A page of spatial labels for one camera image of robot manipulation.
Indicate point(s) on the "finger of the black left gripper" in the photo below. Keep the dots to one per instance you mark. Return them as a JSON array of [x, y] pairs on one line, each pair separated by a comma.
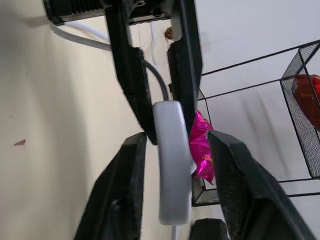
[[186, 75], [130, 75]]

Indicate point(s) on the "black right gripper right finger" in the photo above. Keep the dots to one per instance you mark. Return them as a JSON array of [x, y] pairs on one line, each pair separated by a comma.
[[245, 185]]

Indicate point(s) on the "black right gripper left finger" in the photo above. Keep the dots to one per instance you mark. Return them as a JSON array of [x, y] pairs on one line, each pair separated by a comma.
[[117, 190]]

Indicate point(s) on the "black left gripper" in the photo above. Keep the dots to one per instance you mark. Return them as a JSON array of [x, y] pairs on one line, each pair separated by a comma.
[[75, 10]]

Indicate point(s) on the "pink foil snack bag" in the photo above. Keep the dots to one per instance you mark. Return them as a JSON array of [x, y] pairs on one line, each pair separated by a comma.
[[200, 155]]

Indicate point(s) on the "red snack bag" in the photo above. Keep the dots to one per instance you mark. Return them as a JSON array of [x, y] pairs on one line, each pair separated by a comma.
[[308, 97]]

